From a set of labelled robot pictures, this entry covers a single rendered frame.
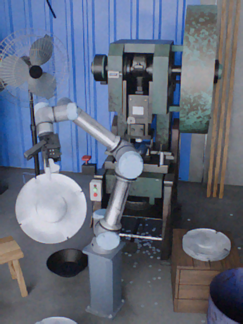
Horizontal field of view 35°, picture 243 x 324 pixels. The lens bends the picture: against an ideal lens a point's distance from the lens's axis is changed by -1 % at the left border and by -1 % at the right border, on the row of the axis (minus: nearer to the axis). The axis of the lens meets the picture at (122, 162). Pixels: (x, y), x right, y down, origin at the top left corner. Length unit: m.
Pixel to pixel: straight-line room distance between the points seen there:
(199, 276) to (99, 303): 0.61
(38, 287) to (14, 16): 2.62
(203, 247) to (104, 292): 0.64
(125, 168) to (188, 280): 0.86
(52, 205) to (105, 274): 0.75
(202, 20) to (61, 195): 1.30
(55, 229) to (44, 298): 1.07
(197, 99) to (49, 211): 1.10
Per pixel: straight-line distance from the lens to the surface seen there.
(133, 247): 2.73
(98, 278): 2.29
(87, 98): 3.96
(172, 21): 3.72
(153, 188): 2.63
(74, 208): 1.62
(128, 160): 1.79
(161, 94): 2.52
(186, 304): 2.46
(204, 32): 2.27
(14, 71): 2.88
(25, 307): 2.58
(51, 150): 1.66
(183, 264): 2.29
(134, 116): 2.63
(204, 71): 2.21
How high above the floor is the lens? 1.73
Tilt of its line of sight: 22 degrees down
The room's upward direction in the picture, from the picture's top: straight up
